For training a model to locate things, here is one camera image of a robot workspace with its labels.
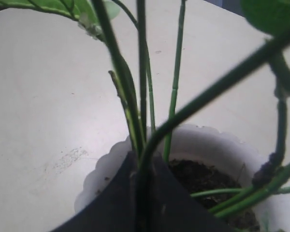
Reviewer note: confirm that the artificial red anthurium plant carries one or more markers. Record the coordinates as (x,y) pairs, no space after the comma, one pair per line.
(269,16)

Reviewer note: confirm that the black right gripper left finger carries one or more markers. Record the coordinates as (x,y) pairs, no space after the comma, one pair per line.
(113,210)

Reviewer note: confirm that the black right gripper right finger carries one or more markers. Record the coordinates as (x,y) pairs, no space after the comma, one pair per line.
(170,207)

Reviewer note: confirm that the dark potting soil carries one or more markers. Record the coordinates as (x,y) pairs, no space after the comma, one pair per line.
(197,177)

